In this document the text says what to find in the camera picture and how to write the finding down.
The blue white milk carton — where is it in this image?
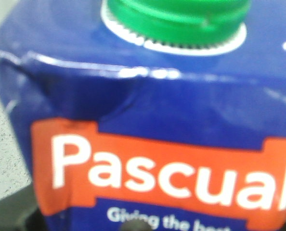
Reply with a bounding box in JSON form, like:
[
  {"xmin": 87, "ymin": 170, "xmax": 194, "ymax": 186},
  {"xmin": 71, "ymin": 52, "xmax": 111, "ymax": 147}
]
[{"xmin": 0, "ymin": 0, "xmax": 286, "ymax": 231}]

